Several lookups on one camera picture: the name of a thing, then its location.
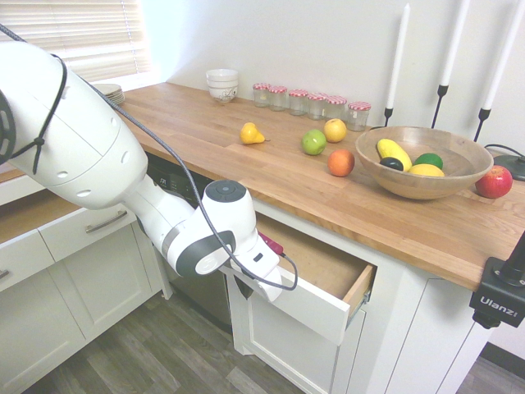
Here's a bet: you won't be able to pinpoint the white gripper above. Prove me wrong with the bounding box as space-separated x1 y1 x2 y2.
223 231 289 304

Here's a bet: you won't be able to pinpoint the white wooden drawer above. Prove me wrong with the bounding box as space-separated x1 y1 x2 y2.
229 213 377 346

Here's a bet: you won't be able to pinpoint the black dishwasher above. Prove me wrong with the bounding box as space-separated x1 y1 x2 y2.
145 151 233 334

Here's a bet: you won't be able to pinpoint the yellow pear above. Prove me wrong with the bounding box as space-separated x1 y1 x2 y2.
240 121 267 146

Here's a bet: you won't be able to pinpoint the orange peach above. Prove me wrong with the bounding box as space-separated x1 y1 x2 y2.
327 148 356 178

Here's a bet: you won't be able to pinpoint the green apple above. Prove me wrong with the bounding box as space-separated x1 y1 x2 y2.
301 129 328 157

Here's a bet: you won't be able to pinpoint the white kitchen base cabinet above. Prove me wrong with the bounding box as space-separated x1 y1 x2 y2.
223 195 493 394

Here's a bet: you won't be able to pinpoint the yellow apple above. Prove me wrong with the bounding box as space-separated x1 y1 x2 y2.
323 118 349 144

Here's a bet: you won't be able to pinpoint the white side cabinet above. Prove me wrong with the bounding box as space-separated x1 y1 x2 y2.
0 167 173 394

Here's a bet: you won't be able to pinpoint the glass jar checkered lid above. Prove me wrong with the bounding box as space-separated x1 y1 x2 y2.
252 83 272 109
288 89 309 117
306 93 328 121
347 101 372 133
325 95 349 122
268 85 289 112

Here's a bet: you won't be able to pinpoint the black avocado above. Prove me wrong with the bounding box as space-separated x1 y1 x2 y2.
379 156 407 172

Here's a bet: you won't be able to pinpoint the white bowl with pattern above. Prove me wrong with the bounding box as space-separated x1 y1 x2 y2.
208 87 239 103

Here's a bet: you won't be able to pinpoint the yellow banana in bowl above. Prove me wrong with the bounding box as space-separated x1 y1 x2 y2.
376 138 413 173

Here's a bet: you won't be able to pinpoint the large wooden bowl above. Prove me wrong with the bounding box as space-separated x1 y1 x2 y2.
354 126 495 201

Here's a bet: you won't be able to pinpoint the yellow lemon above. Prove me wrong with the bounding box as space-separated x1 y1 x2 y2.
408 163 446 178

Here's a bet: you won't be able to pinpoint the green lime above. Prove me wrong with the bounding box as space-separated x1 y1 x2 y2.
413 152 445 171

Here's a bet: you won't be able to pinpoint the stack of white plates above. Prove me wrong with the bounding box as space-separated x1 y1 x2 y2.
93 83 126 104

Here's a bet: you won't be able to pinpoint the red apple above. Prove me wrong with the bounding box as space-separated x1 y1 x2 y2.
475 164 514 200

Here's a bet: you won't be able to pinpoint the white taper candle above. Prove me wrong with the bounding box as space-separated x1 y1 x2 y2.
386 2 412 110
482 0 525 112
441 0 472 88

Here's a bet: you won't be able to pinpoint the black round base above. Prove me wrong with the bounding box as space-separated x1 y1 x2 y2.
491 153 525 183

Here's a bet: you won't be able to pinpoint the white window blinds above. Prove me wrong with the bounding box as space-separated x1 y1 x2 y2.
0 0 153 85

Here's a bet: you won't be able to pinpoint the red wrist camera mount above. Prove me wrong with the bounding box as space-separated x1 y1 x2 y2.
257 231 287 258

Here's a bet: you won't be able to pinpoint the long silver cabinet handle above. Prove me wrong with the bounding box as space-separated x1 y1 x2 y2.
84 209 130 236

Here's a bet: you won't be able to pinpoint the black braided cable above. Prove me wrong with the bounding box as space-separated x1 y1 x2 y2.
0 22 299 293

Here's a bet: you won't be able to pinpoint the black cable tie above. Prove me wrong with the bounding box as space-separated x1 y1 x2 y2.
11 53 69 172

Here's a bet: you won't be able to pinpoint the black Ulanzi camera clamp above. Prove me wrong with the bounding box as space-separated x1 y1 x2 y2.
468 229 525 330

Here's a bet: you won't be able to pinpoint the thin black cord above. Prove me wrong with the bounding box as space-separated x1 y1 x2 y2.
484 143 525 159

